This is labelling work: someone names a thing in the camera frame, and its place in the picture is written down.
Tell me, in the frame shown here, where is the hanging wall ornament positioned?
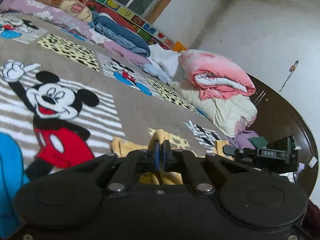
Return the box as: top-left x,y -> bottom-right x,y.
279,60 -> 300,92

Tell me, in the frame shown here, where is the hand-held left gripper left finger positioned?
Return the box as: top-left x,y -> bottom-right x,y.
72,140 -> 160,195

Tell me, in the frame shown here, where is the white cloth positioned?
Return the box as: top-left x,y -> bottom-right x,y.
147,44 -> 182,79

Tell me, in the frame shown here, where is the cream quilt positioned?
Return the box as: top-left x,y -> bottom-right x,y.
170,81 -> 258,138

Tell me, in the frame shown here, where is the light blue cloth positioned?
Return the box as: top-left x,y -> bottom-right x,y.
143,63 -> 173,83

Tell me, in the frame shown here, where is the dark wooden bed frame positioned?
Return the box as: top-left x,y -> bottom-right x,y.
246,72 -> 319,200

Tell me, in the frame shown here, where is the orange cartoon printed blanket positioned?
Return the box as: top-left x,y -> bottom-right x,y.
29,0 -> 93,23

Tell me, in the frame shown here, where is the purple cloth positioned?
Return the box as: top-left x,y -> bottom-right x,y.
229,130 -> 265,150

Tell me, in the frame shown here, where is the dark green cloth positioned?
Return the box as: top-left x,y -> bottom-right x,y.
251,136 -> 268,148

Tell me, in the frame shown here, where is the blue quilt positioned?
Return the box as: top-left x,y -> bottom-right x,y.
89,11 -> 152,57

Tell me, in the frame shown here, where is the orange foam block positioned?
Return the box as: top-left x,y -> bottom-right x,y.
174,41 -> 188,52

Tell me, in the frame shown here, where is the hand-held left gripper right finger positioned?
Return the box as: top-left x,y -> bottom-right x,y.
161,140 -> 248,195

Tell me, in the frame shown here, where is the pink quilt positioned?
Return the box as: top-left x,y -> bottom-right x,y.
179,49 -> 257,100

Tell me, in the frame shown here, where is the yellow printed garment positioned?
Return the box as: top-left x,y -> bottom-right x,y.
110,129 -> 234,186

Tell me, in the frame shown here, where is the cartoon mouse printed blanket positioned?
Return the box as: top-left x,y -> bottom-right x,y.
0,12 -> 230,230

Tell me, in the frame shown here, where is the dark red cloth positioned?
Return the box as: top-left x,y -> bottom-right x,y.
301,199 -> 320,238

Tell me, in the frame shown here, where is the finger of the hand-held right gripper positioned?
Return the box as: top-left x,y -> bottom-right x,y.
222,144 -> 258,162

